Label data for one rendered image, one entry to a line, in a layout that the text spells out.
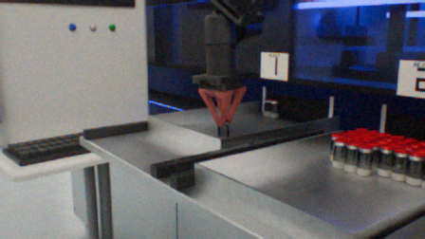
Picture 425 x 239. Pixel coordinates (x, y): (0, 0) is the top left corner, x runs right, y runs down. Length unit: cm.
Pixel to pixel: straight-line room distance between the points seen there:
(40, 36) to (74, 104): 21
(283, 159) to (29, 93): 72
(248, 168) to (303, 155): 13
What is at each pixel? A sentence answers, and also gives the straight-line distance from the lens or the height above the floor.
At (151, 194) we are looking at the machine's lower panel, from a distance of 156.
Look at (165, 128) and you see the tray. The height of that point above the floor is 90.
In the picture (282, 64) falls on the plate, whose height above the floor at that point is 103.
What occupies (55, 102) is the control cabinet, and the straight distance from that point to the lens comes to 120.
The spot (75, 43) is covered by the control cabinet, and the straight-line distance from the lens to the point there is 121.
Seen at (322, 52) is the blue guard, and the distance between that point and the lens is 87.
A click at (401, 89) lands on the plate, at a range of 78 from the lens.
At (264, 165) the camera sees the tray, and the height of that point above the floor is 89.
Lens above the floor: 110
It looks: 12 degrees down
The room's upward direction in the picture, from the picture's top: straight up
